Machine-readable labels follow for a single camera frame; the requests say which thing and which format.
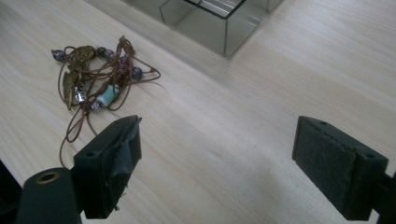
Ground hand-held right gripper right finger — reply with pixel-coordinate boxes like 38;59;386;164
291;115;389;222

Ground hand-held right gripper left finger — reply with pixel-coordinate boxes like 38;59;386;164
73;115;143;219

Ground brown cord beaded necklace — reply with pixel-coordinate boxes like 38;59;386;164
50;35;162;169

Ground clear glass box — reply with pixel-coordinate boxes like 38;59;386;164
122;0;284;58

